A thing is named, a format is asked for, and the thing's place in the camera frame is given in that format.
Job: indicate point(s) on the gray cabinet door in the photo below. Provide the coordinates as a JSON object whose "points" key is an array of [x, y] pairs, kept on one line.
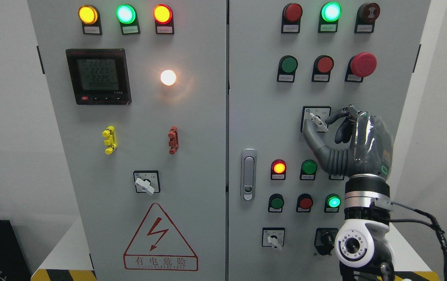
{"points": [[192, 181], [266, 115]]}

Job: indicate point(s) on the red emergency stop button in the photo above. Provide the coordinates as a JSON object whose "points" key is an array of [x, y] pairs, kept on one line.
{"points": [[360, 66]]}

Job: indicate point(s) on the green push button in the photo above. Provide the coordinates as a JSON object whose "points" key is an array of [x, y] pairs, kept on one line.
{"points": [[276, 203], [287, 67]]}

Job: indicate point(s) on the top red indicator light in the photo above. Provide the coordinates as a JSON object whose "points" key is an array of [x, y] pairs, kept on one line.
{"points": [[291, 18]]}

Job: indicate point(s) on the lit red-orange indicator middle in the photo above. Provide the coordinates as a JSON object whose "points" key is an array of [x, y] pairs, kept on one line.
{"points": [[278, 170]]}

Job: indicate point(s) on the silver door latch handle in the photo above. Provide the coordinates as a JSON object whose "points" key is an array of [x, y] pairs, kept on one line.
{"points": [[248, 171]]}

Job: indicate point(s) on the red terminal clip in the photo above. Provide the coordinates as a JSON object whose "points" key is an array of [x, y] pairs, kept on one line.
{"points": [[173, 140]]}

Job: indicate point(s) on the green push button lower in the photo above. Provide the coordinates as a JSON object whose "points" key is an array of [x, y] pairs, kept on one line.
{"points": [[276, 203]]}

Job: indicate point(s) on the yellow terminal clip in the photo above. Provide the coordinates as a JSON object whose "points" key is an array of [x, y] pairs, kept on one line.
{"points": [[110, 140]]}

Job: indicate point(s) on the green indicator middle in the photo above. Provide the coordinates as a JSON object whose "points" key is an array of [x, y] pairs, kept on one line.
{"points": [[308, 170]]}

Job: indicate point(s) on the red push button upper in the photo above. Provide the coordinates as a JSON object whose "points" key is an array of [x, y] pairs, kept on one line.
{"points": [[322, 68]]}

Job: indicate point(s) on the left gray cabinet door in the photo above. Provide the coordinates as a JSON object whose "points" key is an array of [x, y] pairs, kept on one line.
{"points": [[192, 181]]}

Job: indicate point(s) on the green indicator light left door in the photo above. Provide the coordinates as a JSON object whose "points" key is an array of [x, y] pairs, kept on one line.
{"points": [[127, 17]]}

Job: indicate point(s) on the gray robotic right hand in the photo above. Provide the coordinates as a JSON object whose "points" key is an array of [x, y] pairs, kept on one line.
{"points": [[371, 144]]}

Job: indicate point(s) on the black rotary selector switch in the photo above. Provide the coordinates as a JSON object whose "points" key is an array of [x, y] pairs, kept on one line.
{"points": [[325, 240]]}

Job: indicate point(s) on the right gray cabinet door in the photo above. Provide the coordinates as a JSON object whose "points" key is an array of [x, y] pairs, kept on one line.
{"points": [[266, 115]]}

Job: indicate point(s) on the electrical hazard warning sticker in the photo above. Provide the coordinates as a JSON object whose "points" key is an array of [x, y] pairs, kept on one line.
{"points": [[159, 245]]}

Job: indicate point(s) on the digital power meter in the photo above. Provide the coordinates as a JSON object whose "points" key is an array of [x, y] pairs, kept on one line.
{"points": [[99, 76]]}

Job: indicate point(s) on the gray rotary switch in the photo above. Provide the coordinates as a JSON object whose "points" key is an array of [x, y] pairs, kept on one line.
{"points": [[147, 181], [273, 237], [316, 114]]}

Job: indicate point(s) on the red push button lower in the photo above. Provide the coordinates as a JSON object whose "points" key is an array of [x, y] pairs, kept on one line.
{"points": [[304, 203]]}

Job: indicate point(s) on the white glowing indicator light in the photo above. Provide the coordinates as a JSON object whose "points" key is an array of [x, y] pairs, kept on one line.
{"points": [[168, 77]]}

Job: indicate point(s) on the dark red buzzer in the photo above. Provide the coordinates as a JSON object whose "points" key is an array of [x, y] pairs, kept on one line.
{"points": [[366, 16]]}

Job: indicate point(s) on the red push button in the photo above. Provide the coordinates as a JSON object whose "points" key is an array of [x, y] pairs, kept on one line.
{"points": [[322, 68], [304, 203]]}

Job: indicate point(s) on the red-orange indicator light left door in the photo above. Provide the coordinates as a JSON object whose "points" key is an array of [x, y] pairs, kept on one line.
{"points": [[163, 19]]}

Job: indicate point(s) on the yellow indicator light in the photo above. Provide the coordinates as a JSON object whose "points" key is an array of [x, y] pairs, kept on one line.
{"points": [[90, 19]]}

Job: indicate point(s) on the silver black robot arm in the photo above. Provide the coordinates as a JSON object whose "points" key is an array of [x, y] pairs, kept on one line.
{"points": [[360, 243]]}

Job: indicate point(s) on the top green lit indicator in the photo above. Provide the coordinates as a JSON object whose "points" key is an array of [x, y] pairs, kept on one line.
{"points": [[328, 17]]}

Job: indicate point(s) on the green push button upper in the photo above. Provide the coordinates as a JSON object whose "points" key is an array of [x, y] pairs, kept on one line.
{"points": [[287, 67]]}

